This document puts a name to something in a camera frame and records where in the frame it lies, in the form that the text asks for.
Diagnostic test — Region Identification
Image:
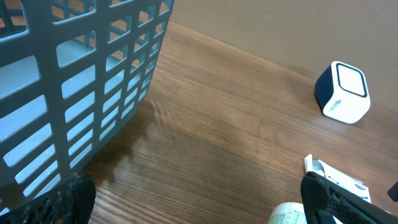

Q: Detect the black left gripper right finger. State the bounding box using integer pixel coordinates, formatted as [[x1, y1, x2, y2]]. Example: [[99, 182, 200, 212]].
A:
[[300, 171, 397, 224]]

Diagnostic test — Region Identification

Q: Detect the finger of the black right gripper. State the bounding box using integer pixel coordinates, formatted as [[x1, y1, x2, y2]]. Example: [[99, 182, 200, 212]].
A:
[[387, 182, 398, 202]]

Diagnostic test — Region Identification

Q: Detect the green lid jar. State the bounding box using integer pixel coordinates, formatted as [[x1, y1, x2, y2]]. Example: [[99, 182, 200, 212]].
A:
[[268, 202, 307, 224]]

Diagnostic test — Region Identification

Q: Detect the grey plastic lattice basket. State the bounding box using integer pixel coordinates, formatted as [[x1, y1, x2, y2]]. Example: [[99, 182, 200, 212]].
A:
[[1, 0, 174, 213]]

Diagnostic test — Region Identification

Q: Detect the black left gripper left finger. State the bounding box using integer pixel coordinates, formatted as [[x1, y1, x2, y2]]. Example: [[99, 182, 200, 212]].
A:
[[1, 174, 96, 224]]

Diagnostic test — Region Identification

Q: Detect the white barcode scanner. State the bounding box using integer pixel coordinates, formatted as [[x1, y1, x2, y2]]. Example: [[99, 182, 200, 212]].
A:
[[314, 61, 371, 124]]

